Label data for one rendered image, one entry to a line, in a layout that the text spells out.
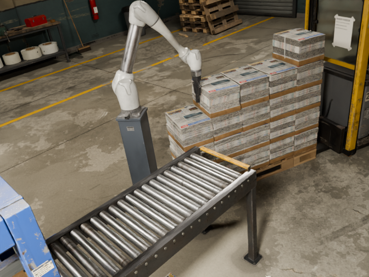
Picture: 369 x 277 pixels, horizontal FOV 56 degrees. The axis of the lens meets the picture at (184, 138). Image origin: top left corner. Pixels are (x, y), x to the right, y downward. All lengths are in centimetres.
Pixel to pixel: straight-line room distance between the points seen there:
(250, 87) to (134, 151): 112
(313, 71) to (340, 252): 155
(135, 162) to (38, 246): 188
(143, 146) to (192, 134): 41
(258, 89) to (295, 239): 126
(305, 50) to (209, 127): 108
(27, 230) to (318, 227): 244
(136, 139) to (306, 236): 155
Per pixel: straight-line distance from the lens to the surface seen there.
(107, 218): 214
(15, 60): 842
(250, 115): 314
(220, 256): 287
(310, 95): 351
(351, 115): 375
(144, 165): 295
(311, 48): 334
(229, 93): 291
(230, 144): 314
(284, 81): 324
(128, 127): 279
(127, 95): 269
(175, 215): 204
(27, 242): 116
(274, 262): 283
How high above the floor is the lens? 215
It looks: 30 degrees down
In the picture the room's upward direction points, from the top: 8 degrees counter-clockwise
